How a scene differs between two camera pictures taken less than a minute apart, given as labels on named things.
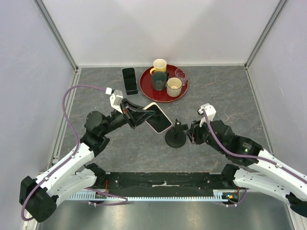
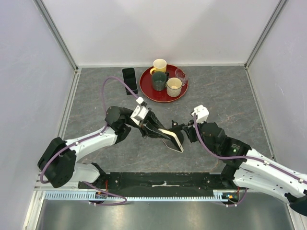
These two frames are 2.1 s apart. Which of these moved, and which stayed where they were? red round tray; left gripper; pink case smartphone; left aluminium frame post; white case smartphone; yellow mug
Moved: left gripper; pink case smartphone
Stayed: red round tray; white case smartphone; left aluminium frame post; yellow mug
